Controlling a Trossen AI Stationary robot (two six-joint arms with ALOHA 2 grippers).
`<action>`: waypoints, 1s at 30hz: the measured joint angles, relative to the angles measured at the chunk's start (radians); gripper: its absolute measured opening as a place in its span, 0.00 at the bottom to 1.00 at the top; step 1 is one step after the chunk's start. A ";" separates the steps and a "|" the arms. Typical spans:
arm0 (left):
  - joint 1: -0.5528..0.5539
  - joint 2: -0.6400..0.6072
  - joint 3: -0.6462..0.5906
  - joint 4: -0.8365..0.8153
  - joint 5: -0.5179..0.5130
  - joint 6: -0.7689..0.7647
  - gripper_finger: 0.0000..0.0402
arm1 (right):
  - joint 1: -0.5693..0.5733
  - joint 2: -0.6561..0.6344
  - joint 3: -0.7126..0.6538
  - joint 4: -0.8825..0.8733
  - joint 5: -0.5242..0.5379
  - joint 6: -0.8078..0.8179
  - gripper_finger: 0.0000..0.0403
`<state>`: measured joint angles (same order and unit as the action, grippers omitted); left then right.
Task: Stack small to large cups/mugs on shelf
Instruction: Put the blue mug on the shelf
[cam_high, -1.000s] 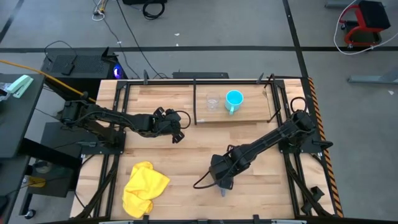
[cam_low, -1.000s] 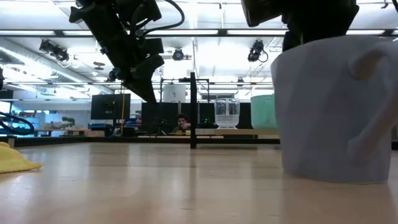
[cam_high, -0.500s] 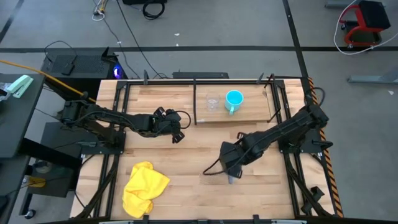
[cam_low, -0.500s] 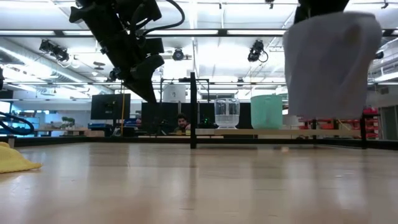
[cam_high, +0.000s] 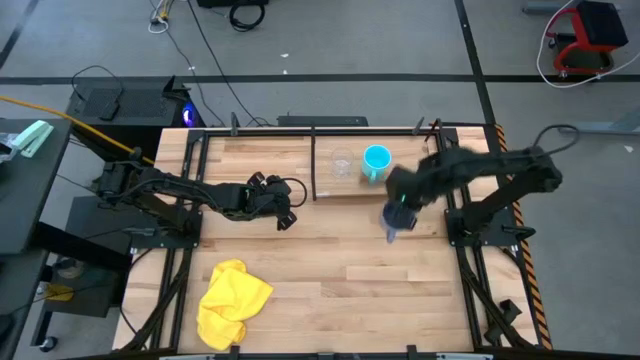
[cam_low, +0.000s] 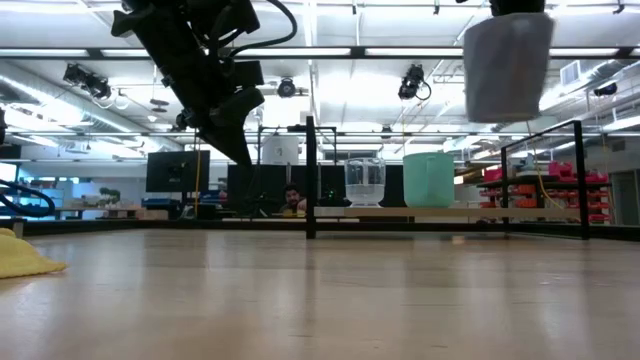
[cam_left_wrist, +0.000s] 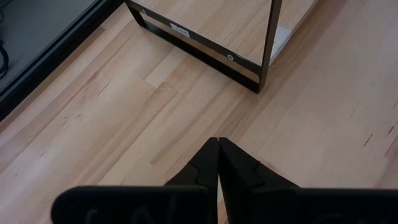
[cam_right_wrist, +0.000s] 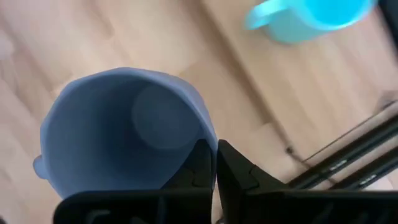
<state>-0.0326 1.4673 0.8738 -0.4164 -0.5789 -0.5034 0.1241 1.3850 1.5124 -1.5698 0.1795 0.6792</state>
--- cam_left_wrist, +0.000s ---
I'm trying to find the black aluminium table frame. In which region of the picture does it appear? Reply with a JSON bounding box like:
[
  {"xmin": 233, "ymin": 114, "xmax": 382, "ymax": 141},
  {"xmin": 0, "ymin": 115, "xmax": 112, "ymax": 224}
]
[{"xmin": 0, "ymin": 0, "xmax": 127, "ymax": 123}]

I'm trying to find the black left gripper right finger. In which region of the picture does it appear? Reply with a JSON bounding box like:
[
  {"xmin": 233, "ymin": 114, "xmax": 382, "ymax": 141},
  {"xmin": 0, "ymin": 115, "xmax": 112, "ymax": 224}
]
[{"xmin": 218, "ymin": 137, "xmax": 398, "ymax": 224}]

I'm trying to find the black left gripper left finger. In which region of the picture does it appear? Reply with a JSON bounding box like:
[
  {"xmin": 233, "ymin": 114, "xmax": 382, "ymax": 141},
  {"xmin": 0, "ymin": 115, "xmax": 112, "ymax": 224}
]
[{"xmin": 50, "ymin": 136, "xmax": 220, "ymax": 224}]

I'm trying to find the black cable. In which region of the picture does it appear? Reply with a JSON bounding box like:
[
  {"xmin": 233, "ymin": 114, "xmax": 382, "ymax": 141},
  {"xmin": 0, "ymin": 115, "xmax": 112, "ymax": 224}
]
[{"xmin": 0, "ymin": 39, "xmax": 9, "ymax": 80}]

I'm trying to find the wooden shelf with black frame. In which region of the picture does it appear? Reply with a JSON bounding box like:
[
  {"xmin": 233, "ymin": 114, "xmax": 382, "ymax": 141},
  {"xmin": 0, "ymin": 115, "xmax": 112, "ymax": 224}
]
[{"xmin": 125, "ymin": 0, "xmax": 320, "ymax": 94}]

